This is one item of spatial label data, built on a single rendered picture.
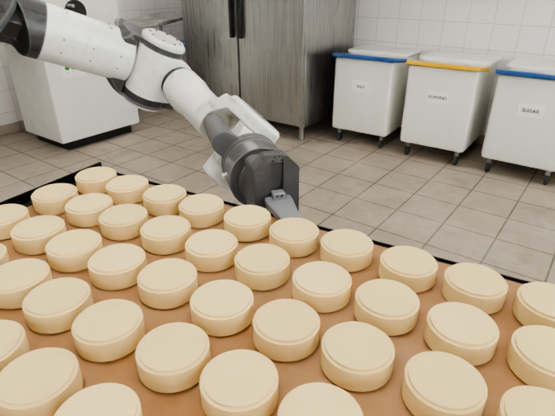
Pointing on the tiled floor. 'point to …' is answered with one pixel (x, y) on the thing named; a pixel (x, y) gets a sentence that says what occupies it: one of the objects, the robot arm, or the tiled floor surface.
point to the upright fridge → (271, 53)
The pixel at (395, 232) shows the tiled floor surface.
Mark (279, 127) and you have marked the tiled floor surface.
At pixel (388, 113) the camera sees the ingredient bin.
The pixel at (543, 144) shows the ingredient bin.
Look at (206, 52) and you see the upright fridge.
